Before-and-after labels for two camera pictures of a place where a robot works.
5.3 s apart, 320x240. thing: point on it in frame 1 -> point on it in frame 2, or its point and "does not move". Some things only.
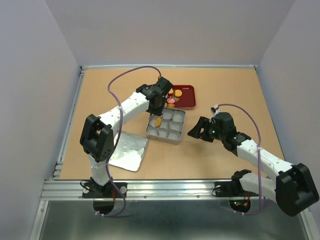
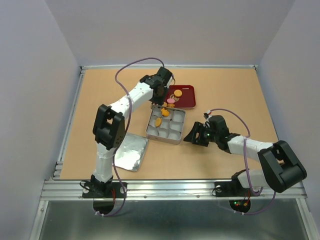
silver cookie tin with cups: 171,129 does not move
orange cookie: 158,122 does not move
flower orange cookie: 171,91 -> 165,112
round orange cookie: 178,93 does not move
